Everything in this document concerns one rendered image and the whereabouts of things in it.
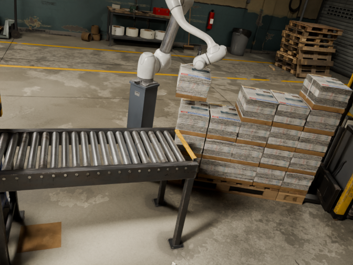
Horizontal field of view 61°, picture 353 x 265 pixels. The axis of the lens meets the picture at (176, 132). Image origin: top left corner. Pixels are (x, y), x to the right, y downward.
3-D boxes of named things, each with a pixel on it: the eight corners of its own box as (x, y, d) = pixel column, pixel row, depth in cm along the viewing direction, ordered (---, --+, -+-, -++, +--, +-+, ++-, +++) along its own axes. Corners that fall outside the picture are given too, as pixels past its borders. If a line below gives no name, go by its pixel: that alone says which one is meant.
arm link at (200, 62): (196, 70, 255) (210, 63, 253) (196, 73, 241) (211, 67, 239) (190, 58, 252) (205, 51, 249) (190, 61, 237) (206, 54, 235)
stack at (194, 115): (169, 163, 350) (180, 97, 311) (267, 179, 353) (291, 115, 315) (166, 183, 315) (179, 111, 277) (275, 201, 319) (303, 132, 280)
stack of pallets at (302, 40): (303, 66, 956) (319, 23, 896) (326, 76, 881) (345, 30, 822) (270, 64, 903) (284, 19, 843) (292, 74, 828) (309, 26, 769)
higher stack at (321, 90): (267, 179, 353) (305, 72, 294) (292, 183, 354) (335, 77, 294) (274, 200, 319) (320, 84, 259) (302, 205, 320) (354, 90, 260)
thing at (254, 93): (240, 85, 300) (241, 84, 300) (269, 90, 302) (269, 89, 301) (247, 99, 268) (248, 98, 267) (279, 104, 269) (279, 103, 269)
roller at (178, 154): (164, 135, 251) (169, 132, 251) (182, 169, 213) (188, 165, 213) (161, 131, 248) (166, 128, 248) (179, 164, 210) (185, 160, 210)
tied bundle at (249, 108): (234, 105, 313) (240, 84, 302) (262, 110, 314) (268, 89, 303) (240, 121, 279) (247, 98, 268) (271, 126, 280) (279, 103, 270)
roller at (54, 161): (59, 136, 223) (59, 130, 221) (58, 174, 184) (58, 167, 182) (52, 136, 221) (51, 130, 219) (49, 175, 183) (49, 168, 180)
